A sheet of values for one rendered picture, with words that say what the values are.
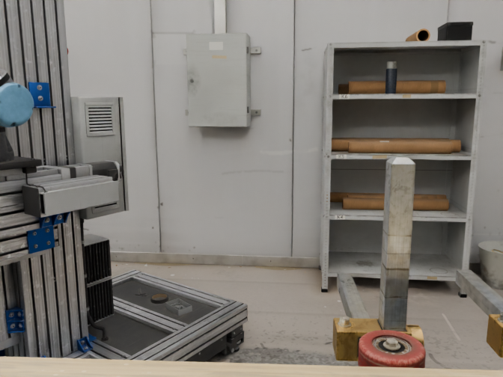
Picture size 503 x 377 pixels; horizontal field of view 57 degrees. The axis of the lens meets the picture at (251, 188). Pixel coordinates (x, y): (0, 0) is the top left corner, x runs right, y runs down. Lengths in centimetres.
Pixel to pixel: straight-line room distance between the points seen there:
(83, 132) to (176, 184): 171
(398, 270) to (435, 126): 270
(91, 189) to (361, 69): 223
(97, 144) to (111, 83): 172
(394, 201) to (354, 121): 260
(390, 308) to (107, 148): 140
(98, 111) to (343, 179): 196
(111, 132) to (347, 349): 139
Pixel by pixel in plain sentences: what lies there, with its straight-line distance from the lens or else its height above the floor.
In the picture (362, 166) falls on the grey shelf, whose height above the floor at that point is 76.
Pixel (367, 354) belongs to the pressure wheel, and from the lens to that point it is 61.
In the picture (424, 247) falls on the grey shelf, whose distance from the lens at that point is 355.
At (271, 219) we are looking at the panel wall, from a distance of 341.
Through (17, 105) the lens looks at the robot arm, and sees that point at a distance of 141.
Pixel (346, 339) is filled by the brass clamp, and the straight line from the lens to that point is 77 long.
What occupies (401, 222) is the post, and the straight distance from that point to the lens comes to 73.
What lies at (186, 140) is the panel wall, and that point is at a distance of 341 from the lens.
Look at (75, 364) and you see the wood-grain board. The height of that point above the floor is 90.
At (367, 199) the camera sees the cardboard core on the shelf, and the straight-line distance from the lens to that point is 309.
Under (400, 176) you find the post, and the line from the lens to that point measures 71.
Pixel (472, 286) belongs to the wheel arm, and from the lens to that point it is 101.
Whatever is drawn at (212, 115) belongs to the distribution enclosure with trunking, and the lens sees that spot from 312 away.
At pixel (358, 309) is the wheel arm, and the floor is 84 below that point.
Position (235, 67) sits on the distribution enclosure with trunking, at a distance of 310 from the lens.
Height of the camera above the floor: 120
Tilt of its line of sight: 10 degrees down
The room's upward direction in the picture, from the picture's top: straight up
